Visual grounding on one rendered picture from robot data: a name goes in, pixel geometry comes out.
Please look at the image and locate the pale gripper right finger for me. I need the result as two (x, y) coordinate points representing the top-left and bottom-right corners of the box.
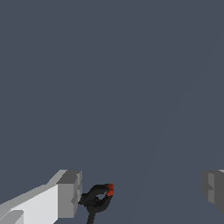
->
(199, 169), (224, 216)

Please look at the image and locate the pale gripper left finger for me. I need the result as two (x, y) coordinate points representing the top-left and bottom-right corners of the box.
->
(0, 169), (83, 224)

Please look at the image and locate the black clamp with red tips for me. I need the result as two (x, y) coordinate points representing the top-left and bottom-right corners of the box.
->
(77, 183), (115, 224)

